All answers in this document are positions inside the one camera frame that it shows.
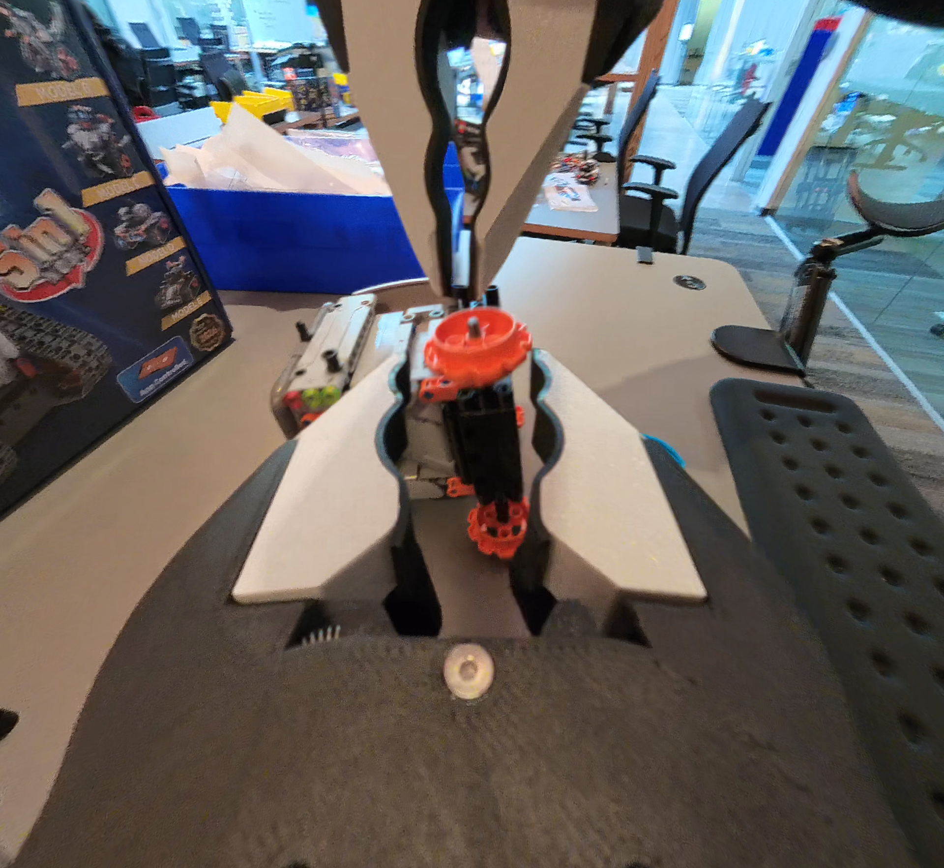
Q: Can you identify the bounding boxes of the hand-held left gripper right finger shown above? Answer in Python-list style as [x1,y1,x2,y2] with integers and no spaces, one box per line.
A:
[527,348,709,603]

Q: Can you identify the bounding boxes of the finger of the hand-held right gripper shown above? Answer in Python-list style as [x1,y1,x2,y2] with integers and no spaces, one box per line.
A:
[330,0,454,294]
[472,0,618,292]

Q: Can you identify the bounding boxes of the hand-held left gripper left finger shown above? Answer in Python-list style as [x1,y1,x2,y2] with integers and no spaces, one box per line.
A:
[231,355,414,603]

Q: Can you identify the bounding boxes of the building block robot chassis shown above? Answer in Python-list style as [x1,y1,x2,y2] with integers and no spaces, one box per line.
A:
[269,284,533,561]

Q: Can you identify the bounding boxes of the orange gear wheel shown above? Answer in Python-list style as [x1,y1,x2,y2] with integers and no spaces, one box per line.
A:
[422,307,533,388]

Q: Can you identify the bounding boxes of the light blue plastic tool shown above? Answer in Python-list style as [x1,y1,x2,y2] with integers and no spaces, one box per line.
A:
[642,433,687,471]

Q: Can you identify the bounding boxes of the white whiteboard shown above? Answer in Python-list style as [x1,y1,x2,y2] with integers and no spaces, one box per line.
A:
[236,0,307,46]

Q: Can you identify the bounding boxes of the clear plastic bag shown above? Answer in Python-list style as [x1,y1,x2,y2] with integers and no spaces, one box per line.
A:
[288,130,384,177]

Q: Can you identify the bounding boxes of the pile of toy block parts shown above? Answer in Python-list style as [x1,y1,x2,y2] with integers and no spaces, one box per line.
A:
[549,152,602,184]

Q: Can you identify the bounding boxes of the yellow storage bin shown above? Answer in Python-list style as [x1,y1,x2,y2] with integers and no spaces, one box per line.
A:
[210,88,296,122]

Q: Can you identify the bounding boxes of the instruction booklet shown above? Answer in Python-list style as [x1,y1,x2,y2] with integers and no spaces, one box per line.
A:
[546,175,598,212]

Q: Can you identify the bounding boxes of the white paper sheets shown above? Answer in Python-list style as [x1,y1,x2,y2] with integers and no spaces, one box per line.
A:
[158,104,392,195]

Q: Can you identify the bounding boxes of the neighbouring grey desk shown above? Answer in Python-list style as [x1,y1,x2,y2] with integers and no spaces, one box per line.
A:
[461,152,620,246]

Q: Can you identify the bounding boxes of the black office chair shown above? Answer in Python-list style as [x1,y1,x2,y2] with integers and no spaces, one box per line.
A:
[575,71,771,255]

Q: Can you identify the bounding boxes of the blue plastic bin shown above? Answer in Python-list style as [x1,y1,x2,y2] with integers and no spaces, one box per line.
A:
[164,141,466,294]

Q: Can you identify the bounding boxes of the dark perforated mat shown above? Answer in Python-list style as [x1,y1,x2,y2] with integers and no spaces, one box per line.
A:
[710,377,944,862]

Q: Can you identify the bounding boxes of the blue robot kit box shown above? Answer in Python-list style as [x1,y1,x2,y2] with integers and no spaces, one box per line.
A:
[0,0,236,515]

